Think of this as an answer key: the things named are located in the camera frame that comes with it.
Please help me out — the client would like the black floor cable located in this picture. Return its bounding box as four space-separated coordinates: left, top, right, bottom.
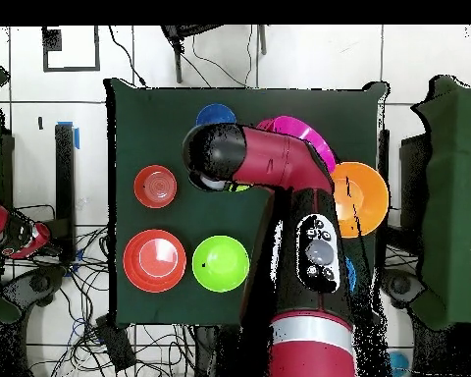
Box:
108 26 148 87

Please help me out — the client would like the light blue plastic bowl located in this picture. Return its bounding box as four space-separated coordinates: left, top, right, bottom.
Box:
343 255 358 295

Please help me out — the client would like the wide red-orange plastic bowl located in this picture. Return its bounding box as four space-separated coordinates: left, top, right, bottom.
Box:
122 228 188 295

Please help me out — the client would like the black square floor frame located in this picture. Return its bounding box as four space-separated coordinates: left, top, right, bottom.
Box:
41 26 102 73

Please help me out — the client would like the black power brick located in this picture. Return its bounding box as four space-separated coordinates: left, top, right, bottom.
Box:
94 315 137 372

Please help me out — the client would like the small dark blue bowl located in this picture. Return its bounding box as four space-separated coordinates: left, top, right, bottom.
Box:
194 102 237 128

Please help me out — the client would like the small red-orange plastic bowl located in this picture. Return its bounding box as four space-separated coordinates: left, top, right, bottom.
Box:
132 164 179 210

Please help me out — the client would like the tangle of floor cables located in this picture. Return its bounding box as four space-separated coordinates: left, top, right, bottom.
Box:
25 203 199 377

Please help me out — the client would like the lime green plastic bowl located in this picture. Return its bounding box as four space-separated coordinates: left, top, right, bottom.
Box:
191 235 251 294

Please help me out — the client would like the large pink plastic bowl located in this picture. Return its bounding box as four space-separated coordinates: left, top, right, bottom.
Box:
255 115 338 175

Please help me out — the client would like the light blue round floor object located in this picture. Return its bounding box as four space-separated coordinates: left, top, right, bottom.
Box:
388 350 412 377

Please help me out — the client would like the large orange plastic bowl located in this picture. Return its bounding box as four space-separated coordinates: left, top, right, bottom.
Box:
331 161 391 240

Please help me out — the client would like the long black bar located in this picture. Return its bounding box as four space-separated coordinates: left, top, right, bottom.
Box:
54 123 77 262

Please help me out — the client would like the dark grey floor equipment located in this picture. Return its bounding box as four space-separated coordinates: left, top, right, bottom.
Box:
380 268 425 311

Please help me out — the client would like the black round floor stand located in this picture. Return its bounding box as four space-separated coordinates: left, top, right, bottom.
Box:
0 265 69 315

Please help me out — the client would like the black camera tripod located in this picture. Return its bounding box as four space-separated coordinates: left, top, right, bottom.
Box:
160 25 268 84

